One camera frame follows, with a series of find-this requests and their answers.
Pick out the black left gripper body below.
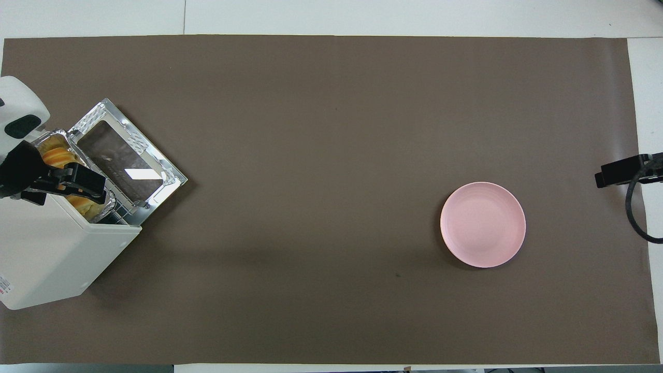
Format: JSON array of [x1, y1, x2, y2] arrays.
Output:
[[32, 162, 108, 200]]

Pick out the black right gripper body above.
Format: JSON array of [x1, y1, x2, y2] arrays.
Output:
[[595, 153, 663, 189]]

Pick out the golden sliced bread loaf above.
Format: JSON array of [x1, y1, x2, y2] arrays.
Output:
[[40, 147, 106, 219]]

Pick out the aluminium foil tray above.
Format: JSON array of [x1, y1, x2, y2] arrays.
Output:
[[35, 131, 119, 224]]

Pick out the glass oven door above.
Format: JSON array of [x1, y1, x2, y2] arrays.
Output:
[[66, 98, 188, 227]]

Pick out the cream white toaster oven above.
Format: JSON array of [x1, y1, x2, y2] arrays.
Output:
[[0, 130, 143, 310]]

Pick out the pink round plate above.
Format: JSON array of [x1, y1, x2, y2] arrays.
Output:
[[440, 181, 527, 269]]

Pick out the brown paper table mat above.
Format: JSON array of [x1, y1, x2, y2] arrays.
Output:
[[0, 34, 661, 366]]

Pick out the metal wire oven rack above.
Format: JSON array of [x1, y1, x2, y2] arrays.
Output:
[[104, 194, 136, 226]]

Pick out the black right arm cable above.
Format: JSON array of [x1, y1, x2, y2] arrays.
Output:
[[625, 155, 663, 244]]

